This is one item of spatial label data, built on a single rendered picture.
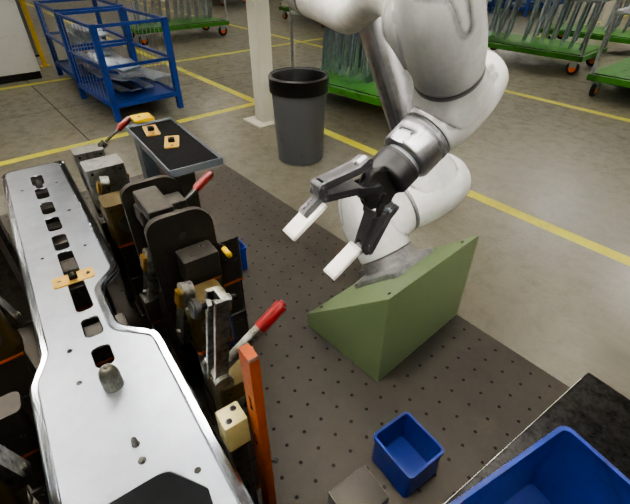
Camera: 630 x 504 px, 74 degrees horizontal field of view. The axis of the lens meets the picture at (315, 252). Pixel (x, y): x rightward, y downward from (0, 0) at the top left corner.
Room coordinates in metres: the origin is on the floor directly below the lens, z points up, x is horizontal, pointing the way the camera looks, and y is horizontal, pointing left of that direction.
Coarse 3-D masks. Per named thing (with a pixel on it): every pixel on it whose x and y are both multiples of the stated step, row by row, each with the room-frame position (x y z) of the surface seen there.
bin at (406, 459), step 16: (400, 416) 0.51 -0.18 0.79; (384, 432) 0.48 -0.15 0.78; (400, 432) 0.51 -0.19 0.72; (416, 432) 0.49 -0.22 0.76; (384, 448) 0.44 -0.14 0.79; (400, 448) 0.49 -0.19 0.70; (416, 448) 0.48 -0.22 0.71; (432, 448) 0.45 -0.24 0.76; (384, 464) 0.43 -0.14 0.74; (400, 464) 0.45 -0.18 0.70; (416, 464) 0.45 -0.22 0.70; (432, 464) 0.42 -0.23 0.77; (400, 480) 0.40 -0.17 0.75; (416, 480) 0.39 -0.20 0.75
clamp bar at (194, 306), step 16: (192, 304) 0.40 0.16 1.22; (208, 304) 0.41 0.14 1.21; (224, 304) 0.41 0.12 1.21; (208, 320) 0.42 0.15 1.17; (224, 320) 0.41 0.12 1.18; (208, 336) 0.42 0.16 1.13; (224, 336) 0.41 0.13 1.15; (208, 352) 0.42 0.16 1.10; (224, 352) 0.40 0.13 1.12; (208, 368) 0.41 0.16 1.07; (224, 368) 0.40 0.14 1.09
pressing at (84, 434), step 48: (48, 192) 1.11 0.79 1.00; (48, 240) 0.86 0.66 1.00; (96, 240) 0.86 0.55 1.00; (48, 288) 0.68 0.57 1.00; (96, 288) 0.67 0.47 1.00; (48, 336) 0.54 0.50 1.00; (96, 336) 0.54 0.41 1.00; (144, 336) 0.54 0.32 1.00; (48, 384) 0.44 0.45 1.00; (96, 384) 0.44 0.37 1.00; (144, 384) 0.44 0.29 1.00; (48, 432) 0.35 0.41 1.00; (96, 432) 0.35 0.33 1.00; (144, 432) 0.35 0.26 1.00; (192, 432) 0.35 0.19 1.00; (48, 480) 0.28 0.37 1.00; (96, 480) 0.28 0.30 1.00; (240, 480) 0.28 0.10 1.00
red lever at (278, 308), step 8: (272, 304) 0.48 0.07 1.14; (280, 304) 0.47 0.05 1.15; (272, 312) 0.47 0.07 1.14; (280, 312) 0.47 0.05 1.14; (264, 320) 0.46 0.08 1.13; (272, 320) 0.46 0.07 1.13; (256, 328) 0.45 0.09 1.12; (264, 328) 0.45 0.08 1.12; (248, 336) 0.44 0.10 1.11; (256, 336) 0.44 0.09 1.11; (240, 344) 0.44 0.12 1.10; (232, 352) 0.43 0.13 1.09; (232, 360) 0.42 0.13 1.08
